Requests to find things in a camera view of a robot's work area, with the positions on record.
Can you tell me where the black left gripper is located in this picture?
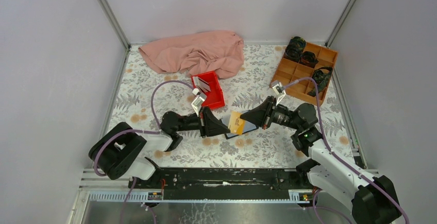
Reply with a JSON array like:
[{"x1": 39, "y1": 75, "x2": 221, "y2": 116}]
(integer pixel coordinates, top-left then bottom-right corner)
[{"x1": 176, "y1": 106, "x2": 230, "y2": 139}]

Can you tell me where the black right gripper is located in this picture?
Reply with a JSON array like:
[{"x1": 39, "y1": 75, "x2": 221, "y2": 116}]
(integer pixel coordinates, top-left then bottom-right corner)
[{"x1": 240, "y1": 96, "x2": 301, "y2": 131}]

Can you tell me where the gold VIP card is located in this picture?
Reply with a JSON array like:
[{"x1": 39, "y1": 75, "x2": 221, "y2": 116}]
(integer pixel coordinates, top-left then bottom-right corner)
[{"x1": 227, "y1": 111, "x2": 245, "y2": 136}]

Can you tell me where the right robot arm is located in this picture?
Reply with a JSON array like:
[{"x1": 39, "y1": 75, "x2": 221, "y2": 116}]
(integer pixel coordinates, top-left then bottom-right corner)
[{"x1": 240, "y1": 96, "x2": 402, "y2": 223}]

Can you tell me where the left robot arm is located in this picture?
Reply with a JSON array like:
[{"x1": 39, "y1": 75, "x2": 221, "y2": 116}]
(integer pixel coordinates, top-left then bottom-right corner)
[{"x1": 89, "y1": 107, "x2": 230, "y2": 188}]

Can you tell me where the stack of cards in bin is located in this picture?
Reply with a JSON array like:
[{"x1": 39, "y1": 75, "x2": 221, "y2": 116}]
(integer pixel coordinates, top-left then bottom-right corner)
[{"x1": 193, "y1": 76, "x2": 211, "y2": 93}]

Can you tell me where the red plastic bin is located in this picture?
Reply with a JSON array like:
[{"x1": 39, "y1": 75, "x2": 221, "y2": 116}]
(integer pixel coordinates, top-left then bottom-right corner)
[{"x1": 191, "y1": 71, "x2": 225, "y2": 109}]

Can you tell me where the wooden compartment tray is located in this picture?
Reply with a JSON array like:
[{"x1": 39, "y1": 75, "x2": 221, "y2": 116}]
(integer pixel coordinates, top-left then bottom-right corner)
[{"x1": 272, "y1": 42, "x2": 339, "y2": 105}]

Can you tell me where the pink cloth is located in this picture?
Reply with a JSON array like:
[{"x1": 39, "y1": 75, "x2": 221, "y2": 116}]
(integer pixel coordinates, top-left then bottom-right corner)
[{"x1": 139, "y1": 30, "x2": 244, "y2": 79}]

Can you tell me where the rolled dark belt top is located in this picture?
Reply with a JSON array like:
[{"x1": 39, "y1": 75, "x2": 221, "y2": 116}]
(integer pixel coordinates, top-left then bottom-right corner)
[{"x1": 283, "y1": 36, "x2": 307, "y2": 62}]

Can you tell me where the rolled dark belt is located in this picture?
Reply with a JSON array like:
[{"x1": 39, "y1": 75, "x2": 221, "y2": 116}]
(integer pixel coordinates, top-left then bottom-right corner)
[
  {"x1": 299, "y1": 51, "x2": 318, "y2": 68},
  {"x1": 283, "y1": 36, "x2": 307, "y2": 62}
]

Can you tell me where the rolled dark belt middle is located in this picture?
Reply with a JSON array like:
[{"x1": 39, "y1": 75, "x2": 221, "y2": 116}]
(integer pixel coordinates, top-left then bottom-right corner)
[{"x1": 299, "y1": 51, "x2": 318, "y2": 68}]

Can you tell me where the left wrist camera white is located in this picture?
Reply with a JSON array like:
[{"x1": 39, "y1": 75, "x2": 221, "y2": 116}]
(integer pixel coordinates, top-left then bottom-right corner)
[{"x1": 191, "y1": 88, "x2": 207, "y2": 116}]

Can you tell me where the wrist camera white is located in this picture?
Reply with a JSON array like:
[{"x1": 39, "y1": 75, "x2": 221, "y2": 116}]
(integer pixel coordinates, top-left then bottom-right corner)
[
  {"x1": 191, "y1": 88, "x2": 207, "y2": 116},
  {"x1": 271, "y1": 80, "x2": 286, "y2": 106}
]

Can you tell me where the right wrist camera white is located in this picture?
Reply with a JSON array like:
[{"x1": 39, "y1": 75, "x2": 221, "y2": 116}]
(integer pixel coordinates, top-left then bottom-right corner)
[{"x1": 271, "y1": 80, "x2": 286, "y2": 106}]

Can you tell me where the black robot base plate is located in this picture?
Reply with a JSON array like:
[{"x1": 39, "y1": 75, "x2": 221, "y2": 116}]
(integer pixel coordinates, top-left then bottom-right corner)
[{"x1": 128, "y1": 167, "x2": 314, "y2": 201}]

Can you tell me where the camouflage strap in tray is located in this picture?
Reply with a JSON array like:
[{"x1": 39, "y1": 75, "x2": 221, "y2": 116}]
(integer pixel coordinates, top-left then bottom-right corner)
[{"x1": 307, "y1": 66, "x2": 334, "y2": 97}]

